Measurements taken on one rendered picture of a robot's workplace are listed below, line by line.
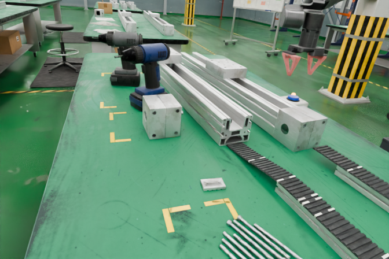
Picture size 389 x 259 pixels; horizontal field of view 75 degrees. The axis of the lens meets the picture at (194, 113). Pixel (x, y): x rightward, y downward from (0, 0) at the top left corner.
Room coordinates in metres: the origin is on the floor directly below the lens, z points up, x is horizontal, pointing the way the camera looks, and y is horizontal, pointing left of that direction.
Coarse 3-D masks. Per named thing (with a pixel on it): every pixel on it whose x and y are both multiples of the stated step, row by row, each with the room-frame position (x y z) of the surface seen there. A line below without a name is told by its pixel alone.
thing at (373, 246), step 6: (366, 246) 0.29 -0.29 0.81; (372, 246) 0.29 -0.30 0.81; (354, 252) 0.28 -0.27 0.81; (360, 252) 0.28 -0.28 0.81; (366, 252) 0.28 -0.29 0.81; (372, 252) 0.28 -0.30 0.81; (378, 252) 0.28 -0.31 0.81; (360, 258) 0.27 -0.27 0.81; (366, 258) 0.27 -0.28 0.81; (372, 258) 0.27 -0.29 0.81
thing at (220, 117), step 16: (160, 64) 1.11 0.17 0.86; (176, 64) 1.14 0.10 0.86; (160, 80) 1.10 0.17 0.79; (176, 80) 0.93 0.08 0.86; (192, 80) 0.97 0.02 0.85; (176, 96) 0.92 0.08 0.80; (192, 96) 0.79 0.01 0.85; (208, 96) 0.84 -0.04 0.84; (224, 96) 0.78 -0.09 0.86; (192, 112) 0.78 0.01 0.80; (208, 112) 0.70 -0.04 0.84; (224, 112) 0.74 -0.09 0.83; (240, 112) 0.67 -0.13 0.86; (208, 128) 0.67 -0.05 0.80; (224, 128) 0.61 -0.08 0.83; (240, 128) 0.64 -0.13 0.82; (224, 144) 0.62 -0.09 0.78
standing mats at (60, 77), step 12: (72, 36) 6.18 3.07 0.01; (48, 60) 3.97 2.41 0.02; (60, 60) 4.04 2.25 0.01; (72, 60) 4.10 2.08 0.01; (48, 72) 3.37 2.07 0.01; (60, 72) 3.42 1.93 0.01; (72, 72) 3.47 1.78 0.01; (36, 84) 2.86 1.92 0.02; (48, 84) 2.90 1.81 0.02; (60, 84) 2.94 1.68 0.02; (72, 84) 2.98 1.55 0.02
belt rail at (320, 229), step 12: (276, 192) 0.44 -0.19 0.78; (288, 204) 0.41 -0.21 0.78; (300, 204) 0.38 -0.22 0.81; (300, 216) 0.38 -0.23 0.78; (312, 216) 0.36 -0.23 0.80; (312, 228) 0.35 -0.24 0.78; (324, 228) 0.33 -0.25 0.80; (324, 240) 0.32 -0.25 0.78; (336, 240) 0.31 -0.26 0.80; (336, 252) 0.30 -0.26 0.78; (348, 252) 0.29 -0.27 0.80
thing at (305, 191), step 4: (300, 188) 0.42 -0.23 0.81; (304, 188) 0.42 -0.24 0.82; (308, 188) 0.42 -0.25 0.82; (292, 192) 0.40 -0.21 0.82; (296, 192) 0.41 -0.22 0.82; (300, 192) 0.41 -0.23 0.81; (304, 192) 0.41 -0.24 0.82; (308, 192) 0.41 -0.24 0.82; (312, 192) 0.41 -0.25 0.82; (292, 196) 0.40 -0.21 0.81; (296, 196) 0.39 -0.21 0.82; (300, 196) 0.40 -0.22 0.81; (304, 196) 0.40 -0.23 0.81
